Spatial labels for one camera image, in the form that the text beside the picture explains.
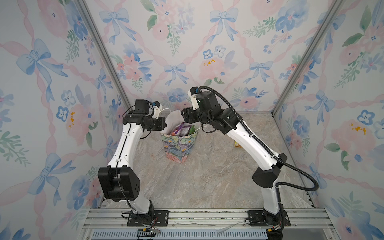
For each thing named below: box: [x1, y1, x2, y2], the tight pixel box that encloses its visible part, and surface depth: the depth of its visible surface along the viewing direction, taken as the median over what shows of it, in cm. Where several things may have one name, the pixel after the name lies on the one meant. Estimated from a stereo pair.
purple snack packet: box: [179, 125, 196, 137], surface depth 88 cm
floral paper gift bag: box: [160, 110, 199, 164], surface depth 82 cm
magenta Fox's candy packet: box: [170, 122, 185, 136], surface depth 85 cm
